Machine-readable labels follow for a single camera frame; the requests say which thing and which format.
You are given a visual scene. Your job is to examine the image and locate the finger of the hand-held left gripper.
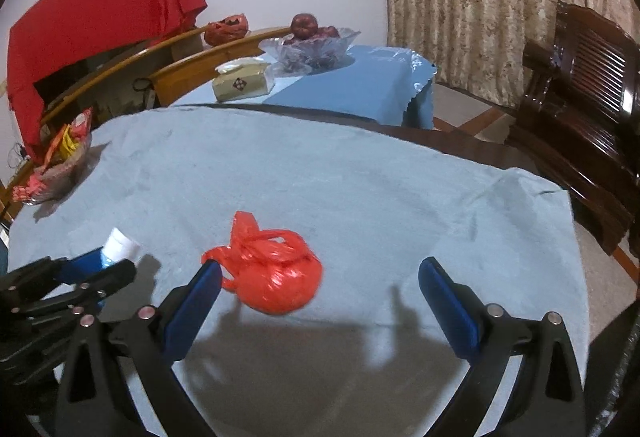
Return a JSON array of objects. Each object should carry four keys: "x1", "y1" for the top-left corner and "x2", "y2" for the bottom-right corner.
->
[
  {"x1": 0, "y1": 247, "x2": 108, "y2": 305},
  {"x1": 0, "y1": 258, "x2": 138, "y2": 333}
]

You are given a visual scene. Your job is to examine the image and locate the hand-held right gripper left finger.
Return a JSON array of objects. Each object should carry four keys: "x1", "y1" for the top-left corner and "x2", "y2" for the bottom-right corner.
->
[{"x1": 55, "y1": 261, "x2": 223, "y2": 437}]

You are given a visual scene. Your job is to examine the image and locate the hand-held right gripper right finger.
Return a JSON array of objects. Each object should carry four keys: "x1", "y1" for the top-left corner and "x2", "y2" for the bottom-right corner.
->
[{"x1": 418, "y1": 257, "x2": 587, "y2": 437}]

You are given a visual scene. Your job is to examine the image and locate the red knotted plastic bag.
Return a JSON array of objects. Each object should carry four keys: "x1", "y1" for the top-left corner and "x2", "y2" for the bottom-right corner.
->
[{"x1": 201, "y1": 211, "x2": 324, "y2": 316}]

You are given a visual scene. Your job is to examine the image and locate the woven snack basket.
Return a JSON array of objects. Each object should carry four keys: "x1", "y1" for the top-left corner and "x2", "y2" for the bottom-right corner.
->
[{"x1": 12, "y1": 144, "x2": 93, "y2": 206}]

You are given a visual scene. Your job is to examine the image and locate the small red snack packet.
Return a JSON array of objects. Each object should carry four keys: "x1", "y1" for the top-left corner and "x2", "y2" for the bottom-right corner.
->
[{"x1": 12, "y1": 173, "x2": 52, "y2": 204}]

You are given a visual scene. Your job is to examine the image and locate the yellow snack packet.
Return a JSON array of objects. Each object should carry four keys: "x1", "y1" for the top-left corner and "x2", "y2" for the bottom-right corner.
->
[{"x1": 59, "y1": 127, "x2": 82, "y2": 159}]

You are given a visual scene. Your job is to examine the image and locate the large red snack packet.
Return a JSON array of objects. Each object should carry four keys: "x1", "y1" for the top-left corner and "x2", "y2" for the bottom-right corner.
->
[{"x1": 42, "y1": 108, "x2": 94, "y2": 163}]

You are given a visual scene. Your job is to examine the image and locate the light blue table blanket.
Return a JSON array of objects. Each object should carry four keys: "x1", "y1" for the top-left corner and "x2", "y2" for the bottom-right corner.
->
[{"x1": 7, "y1": 104, "x2": 591, "y2": 437}]

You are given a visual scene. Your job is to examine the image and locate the black television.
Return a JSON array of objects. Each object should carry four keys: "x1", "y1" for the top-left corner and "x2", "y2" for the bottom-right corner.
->
[{"x1": 32, "y1": 44, "x2": 166, "y2": 111}]

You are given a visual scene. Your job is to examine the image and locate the beige tissue box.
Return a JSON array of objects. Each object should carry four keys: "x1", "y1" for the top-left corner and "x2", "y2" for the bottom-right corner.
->
[{"x1": 212, "y1": 58, "x2": 276, "y2": 103}]

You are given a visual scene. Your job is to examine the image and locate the dark wooden chair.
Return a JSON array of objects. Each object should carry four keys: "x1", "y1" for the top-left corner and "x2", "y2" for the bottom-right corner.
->
[{"x1": 505, "y1": 1, "x2": 640, "y2": 258}]

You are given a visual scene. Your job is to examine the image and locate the blue tablecloth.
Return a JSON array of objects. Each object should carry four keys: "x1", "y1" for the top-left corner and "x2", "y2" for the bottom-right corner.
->
[{"x1": 170, "y1": 44, "x2": 437, "y2": 130}]

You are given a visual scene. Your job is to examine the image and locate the red cloth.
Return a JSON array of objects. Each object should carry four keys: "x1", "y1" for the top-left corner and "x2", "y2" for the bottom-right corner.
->
[{"x1": 7, "y1": 0, "x2": 208, "y2": 158}]

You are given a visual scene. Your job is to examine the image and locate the red pumpkin lantern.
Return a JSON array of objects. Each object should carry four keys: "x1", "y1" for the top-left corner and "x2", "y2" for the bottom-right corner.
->
[{"x1": 203, "y1": 13, "x2": 250, "y2": 45}]

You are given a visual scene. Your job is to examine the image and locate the glass fruit bowl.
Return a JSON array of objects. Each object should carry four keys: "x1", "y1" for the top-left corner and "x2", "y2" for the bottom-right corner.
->
[{"x1": 258, "y1": 28, "x2": 362, "y2": 75}]

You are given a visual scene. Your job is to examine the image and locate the dark red pomegranate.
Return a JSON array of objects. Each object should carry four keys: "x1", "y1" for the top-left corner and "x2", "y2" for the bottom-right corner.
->
[{"x1": 291, "y1": 13, "x2": 321, "y2": 40}]

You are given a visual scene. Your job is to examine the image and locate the black cable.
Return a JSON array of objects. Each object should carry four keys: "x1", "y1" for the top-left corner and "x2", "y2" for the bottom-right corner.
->
[{"x1": 131, "y1": 76, "x2": 157, "y2": 109}]

